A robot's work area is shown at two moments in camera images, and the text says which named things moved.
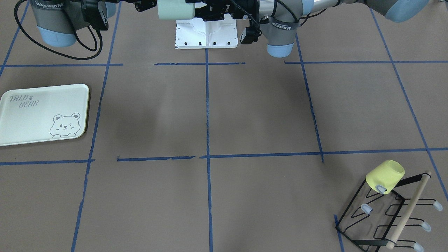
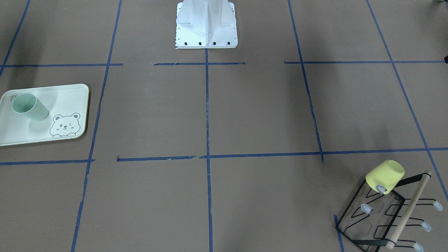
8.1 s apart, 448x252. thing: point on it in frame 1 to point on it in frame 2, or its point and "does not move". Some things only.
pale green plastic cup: x=175 y=9 to x=27 y=104
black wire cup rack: x=372 y=219 does not move
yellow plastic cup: x=387 y=175 does not move
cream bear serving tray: x=43 y=114 does not move
